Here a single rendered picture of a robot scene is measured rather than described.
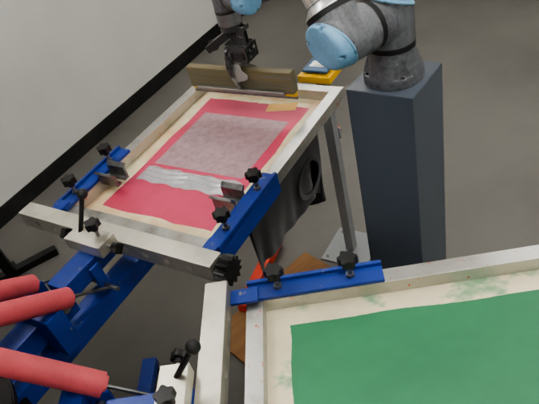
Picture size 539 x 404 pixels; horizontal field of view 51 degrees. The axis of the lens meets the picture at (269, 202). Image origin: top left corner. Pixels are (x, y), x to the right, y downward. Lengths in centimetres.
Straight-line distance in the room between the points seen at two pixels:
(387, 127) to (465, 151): 177
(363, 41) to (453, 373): 71
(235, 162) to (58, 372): 85
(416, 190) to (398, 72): 33
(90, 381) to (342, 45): 85
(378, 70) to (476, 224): 149
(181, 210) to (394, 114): 64
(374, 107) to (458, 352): 63
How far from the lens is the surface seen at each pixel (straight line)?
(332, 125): 222
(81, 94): 404
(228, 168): 170
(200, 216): 156
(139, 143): 191
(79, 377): 116
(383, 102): 142
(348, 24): 128
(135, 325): 272
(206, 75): 194
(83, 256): 147
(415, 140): 145
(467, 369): 114
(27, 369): 115
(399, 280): 123
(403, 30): 138
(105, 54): 417
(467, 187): 297
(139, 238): 144
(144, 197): 172
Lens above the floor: 192
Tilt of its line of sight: 39 degrees down
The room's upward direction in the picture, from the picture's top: 16 degrees counter-clockwise
